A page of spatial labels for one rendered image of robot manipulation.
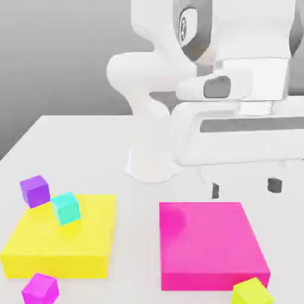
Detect small cyan cube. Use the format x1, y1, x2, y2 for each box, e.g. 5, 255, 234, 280
50, 191, 81, 226

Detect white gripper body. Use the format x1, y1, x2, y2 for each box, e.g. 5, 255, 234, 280
170, 108, 304, 167

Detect small magenta cube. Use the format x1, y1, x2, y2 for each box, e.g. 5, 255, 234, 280
21, 272, 60, 304

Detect large pink box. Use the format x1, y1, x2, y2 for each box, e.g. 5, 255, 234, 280
158, 201, 271, 292

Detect large yellow box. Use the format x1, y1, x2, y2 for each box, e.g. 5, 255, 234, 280
0, 194, 117, 280

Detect small lime cube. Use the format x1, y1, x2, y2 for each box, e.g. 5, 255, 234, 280
231, 276, 274, 304

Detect small purple cube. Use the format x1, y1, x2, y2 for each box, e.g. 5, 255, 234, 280
19, 175, 51, 209

